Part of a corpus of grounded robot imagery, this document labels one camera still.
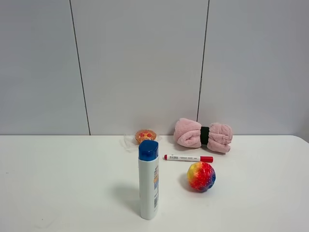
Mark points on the rolled pink towel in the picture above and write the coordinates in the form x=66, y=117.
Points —
x=187, y=134

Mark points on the red and white marker pen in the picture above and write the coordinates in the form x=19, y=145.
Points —
x=207, y=159

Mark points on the white bottle with blue cap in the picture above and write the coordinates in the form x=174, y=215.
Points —
x=148, y=164

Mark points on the black band around towel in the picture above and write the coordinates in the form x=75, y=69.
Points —
x=204, y=135

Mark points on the wrapped orange cupcake toy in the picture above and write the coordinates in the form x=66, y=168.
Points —
x=131, y=143

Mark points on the rainbow coloured spiky ball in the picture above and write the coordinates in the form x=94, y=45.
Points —
x=201, y=176

